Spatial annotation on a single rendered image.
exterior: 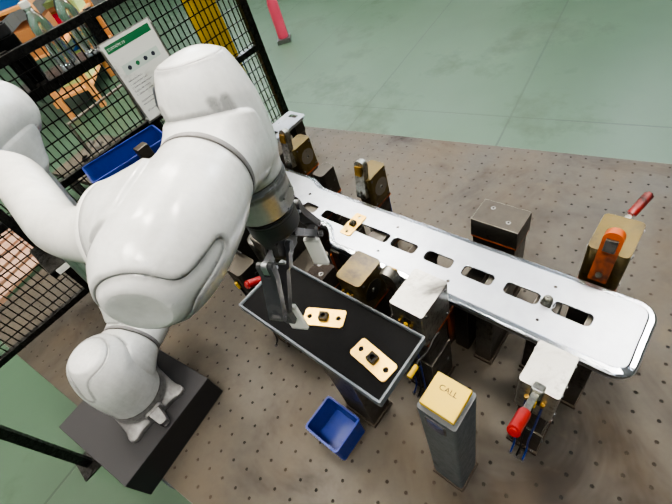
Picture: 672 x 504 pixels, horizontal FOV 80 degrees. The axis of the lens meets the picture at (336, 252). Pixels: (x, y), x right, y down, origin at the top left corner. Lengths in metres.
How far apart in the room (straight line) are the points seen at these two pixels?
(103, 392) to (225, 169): 0.87
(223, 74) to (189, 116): 0.05
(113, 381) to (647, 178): 1.74
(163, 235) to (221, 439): 1.03
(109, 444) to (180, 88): 1.10
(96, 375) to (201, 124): 0.83
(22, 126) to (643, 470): 1.43
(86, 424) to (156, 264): 1.14
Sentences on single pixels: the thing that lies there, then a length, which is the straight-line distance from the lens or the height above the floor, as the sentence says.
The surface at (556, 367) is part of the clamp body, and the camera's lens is 0.82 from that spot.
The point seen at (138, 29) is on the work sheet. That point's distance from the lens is 1.81.
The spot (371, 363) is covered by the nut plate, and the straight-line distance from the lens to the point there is 0.70.
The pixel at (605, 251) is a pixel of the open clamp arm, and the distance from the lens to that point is 0.97.
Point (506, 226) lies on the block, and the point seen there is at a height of 1.03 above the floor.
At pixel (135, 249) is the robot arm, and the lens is 0.33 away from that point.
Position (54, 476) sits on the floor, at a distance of 2.66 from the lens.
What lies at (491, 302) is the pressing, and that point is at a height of 1.00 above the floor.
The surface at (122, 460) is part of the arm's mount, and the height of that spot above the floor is 0.81.
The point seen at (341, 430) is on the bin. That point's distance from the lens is 1.17.
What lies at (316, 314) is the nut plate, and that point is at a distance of 0.78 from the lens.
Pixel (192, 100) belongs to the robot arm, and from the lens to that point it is 0.43.
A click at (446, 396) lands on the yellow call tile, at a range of 0.68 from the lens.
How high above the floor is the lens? 1.79
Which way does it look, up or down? 47 degrees down
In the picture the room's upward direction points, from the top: 22 degrees counter-clockwise
